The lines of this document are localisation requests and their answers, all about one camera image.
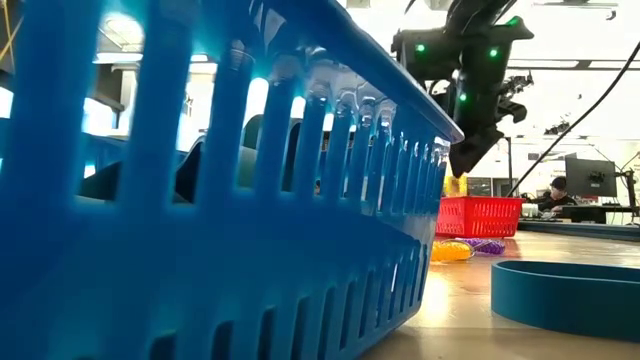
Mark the blue rubber band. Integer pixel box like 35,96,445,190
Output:
490,259,640,345

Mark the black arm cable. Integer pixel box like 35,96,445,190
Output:
505,42,640,198

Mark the black desktop device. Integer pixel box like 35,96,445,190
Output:
562,204,609,225

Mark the black hanging camera rig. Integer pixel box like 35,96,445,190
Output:
501,69,535,101

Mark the black vertical pole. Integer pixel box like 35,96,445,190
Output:
505,135,514,197

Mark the black aluminium table frame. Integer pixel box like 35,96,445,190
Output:
517,218,640,244

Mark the yellow spiral hair tie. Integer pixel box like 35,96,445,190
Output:
429,239,475,265

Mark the black computer monitor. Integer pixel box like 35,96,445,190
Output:
565,157,618,199

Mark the blue plastic basket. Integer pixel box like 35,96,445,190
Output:
0,0,465,360

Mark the person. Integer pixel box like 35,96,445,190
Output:
531,175,577,215

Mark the red plastic basket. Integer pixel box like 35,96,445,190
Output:
435,195,524,239

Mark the small black hanging device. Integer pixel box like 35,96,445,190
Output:
543,119,572,136

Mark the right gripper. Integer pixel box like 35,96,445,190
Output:
392,14,535,179

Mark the purple spiral hair tie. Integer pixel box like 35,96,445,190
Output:
457,236,507,257

